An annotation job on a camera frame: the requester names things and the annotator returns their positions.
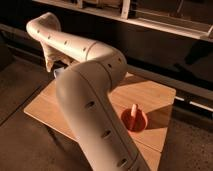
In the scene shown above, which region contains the wooden table board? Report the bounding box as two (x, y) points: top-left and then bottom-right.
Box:
(24, 74), (176, 171)

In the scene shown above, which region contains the wooden stick in cup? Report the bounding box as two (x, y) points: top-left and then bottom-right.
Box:
(130, 104), (138, 130)

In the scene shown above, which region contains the white shelf rail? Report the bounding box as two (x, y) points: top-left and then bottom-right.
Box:
(33, 0), (213, 43)

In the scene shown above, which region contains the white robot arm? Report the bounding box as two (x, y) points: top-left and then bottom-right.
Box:
(26, 12), (150, 171)

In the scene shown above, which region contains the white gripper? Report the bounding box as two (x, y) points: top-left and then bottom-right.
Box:
(41, 42), (72, 72)

